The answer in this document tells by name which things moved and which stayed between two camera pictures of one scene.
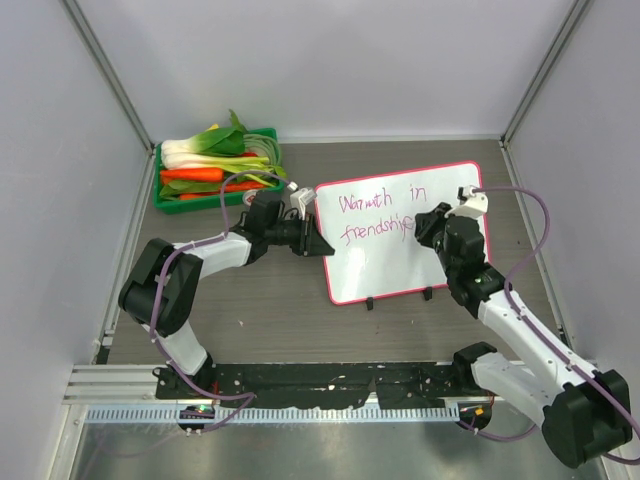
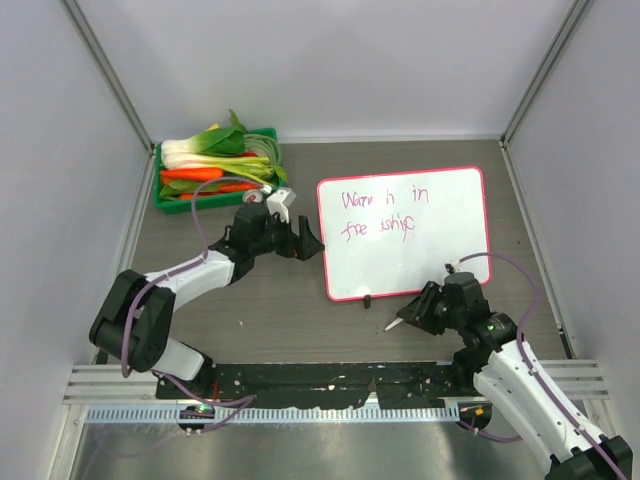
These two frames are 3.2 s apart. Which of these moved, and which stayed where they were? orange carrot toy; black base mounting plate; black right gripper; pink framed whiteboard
Moved: black right gripper
Stayed: black base mounting plate; orange carrot toy; pink framed whiteboard
